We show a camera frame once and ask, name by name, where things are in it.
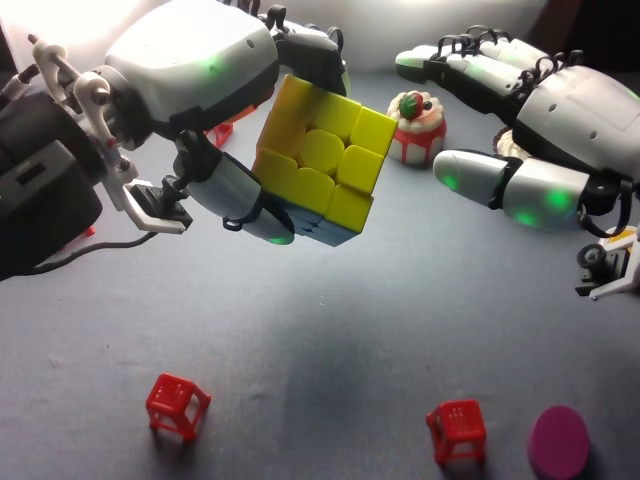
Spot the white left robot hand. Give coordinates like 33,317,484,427
104,0,351,246

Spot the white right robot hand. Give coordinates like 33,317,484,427
394,24,640,234

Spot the colourful puzzle cube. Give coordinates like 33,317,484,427
249,73,399,249

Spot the toy cupcake brown wrapper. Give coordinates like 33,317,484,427
492,124,531,161

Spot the toy strawberry cream cake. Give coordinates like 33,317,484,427
385,89,449,165

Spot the grey table cloth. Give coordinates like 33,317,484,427
0,64,640,480

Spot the pink round disc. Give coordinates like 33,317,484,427
528,404,591,479

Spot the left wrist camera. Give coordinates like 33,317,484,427
123,180,195,235

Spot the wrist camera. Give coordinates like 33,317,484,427
123,180,195,235
574,227,640,301

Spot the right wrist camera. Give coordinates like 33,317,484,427
574,227,640,301

